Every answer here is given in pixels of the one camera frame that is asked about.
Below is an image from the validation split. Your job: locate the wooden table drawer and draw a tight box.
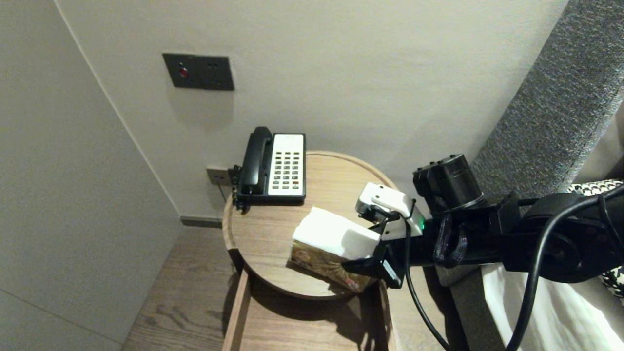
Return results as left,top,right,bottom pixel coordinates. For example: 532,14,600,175
222,271,398,351

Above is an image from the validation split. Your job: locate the grey wall socket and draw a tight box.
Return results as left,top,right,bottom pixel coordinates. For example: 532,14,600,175
206,167,232,186

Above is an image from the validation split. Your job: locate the white bed sheet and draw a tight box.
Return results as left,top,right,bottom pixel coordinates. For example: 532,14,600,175
482,263,624,351

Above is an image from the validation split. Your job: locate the grey fabric bed headboard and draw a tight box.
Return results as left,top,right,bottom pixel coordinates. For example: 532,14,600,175
439,0,624,351

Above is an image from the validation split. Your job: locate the black white houndstooth pillow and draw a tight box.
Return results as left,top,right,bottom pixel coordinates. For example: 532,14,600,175
568,179,624,299

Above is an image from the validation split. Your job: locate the black smooth arm cable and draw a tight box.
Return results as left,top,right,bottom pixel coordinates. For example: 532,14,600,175
404,183,624,351

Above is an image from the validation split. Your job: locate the black and white desk telephone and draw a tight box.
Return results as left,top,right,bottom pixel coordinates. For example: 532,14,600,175
233,133,307,205

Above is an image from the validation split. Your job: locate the black braided cable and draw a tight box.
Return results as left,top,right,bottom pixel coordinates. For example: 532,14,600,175
433,214,469,269

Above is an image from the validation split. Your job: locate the black telephone handset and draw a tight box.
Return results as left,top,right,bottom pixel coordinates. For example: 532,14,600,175
240,126,273,195

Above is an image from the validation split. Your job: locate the dark wall switch panel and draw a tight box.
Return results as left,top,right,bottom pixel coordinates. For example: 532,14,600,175
162,53,235,92

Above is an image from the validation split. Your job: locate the black coiled telephone cord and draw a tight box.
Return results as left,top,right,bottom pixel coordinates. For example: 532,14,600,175
229,165,252,214

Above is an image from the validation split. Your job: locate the white and gold tissue pack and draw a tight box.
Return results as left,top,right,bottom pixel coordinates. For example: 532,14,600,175
287,207,382,293

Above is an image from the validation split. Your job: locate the round wooden side table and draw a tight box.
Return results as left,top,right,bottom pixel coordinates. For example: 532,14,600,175
222,150,409,300

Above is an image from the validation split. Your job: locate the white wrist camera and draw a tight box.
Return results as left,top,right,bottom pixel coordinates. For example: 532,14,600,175
355,183,426,242

